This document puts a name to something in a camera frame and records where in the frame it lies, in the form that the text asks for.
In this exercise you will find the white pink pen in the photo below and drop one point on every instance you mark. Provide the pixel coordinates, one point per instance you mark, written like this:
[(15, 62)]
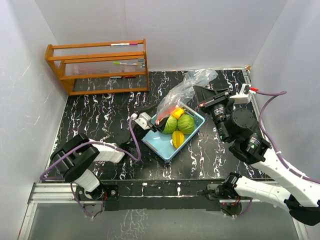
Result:
[(124, 44)]

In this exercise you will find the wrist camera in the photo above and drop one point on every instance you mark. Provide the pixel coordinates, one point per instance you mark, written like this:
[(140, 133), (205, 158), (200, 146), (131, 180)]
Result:
[(245, 94), (143, 120)]

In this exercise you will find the orange bell pepper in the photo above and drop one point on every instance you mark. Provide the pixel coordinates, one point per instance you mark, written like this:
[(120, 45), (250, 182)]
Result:
[(178, 112)]

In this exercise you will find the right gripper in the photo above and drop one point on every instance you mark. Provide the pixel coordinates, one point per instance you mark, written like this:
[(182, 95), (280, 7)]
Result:
[(206, 98)]

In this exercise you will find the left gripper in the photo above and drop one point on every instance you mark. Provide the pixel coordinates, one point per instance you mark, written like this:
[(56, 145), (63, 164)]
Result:
[(159, 126)]

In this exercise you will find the clear zip top bag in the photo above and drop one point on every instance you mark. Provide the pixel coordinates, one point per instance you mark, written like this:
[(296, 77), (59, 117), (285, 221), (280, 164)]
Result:
[(184, 91)]

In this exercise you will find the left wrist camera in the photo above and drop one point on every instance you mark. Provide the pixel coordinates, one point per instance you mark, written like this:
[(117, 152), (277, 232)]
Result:
[(143, 120)]

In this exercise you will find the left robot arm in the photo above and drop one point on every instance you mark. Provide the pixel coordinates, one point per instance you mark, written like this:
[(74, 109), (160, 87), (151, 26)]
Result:
[(74, 158)]

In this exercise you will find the yellow star fruit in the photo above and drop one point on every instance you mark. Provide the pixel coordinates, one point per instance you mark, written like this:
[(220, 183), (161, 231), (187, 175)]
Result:
[(178, 138)]

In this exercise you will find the green yellow pen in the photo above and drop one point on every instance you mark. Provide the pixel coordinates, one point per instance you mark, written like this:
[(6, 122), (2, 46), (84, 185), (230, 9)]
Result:
[(125, 63)]

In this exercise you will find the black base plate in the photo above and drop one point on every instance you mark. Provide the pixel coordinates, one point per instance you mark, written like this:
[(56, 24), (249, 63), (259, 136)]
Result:
[(118, 195)]

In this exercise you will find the green cabbage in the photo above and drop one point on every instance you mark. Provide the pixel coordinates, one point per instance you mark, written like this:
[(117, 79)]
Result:
[(186, 124), (169, 125)]

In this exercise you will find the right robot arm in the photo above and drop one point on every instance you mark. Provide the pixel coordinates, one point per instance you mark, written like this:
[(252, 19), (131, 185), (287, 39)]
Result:
[(295, 193)]

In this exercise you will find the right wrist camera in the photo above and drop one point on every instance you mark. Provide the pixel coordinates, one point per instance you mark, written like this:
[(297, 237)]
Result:
[(245, 94)]

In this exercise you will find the wooden shelf rack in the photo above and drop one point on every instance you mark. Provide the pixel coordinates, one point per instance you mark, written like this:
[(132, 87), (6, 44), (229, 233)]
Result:
[(94, 61)]

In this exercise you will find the aluminium frame rail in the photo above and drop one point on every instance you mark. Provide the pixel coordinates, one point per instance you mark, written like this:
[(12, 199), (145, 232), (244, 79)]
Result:
[(55, 193)]

